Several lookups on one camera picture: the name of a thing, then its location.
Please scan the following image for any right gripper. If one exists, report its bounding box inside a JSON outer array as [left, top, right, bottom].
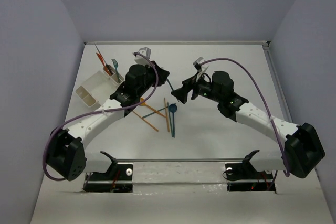
[[170, 71, 223, 104]]

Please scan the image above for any teal fork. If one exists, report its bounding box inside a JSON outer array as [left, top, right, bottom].
[[167, 78, 174, 91], [111, 59, 121, 83]]

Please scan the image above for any blue plastic spoon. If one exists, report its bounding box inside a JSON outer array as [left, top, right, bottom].
[[169, 103, 177, 138]]

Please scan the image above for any orange plastic spoon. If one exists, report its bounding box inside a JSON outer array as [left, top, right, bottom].
[[140, 98, 166, 117]]

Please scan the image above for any orange plastic knife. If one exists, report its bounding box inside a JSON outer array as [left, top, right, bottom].
[[96, 52, 112, 76]]

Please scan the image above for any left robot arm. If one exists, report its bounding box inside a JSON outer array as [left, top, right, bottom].
[[43, 61, 170, 181]]

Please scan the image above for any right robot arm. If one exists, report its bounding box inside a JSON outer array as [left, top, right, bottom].
[[171, 71, 325, 178]]

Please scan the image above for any orange chopstick middle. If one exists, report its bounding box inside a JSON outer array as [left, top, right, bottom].
[[164, 98, 170, 133]]

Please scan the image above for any orange chopstick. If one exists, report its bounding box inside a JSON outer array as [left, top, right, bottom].
[[164, 98, 170, 133], [132, 111, 159, 132]]

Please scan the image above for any teal chopstick crossing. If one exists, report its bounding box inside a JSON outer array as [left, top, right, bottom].
[[143, 106, 167, 118]]

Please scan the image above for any orange chopstick left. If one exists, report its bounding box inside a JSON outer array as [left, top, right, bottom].
[[132, 111, 159, 132]]

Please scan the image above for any white utensil caddy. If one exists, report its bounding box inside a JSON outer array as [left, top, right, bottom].
[[75, 70, 124, 110]]

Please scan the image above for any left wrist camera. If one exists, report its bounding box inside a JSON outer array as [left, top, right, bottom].
[[133, 47, 151, 66]]

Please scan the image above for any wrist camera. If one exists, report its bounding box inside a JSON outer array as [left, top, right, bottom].
[[133, 47, 151, 66], [193, 57, 208, 81]]

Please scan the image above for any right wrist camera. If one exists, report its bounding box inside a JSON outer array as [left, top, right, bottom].
[[193, 57, 208, 81]]

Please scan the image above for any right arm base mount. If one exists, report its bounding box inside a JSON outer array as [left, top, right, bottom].
[[222, 150, 277, 192]]

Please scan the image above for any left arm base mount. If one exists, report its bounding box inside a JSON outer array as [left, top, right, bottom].
[[82, 151, 133, 193]]

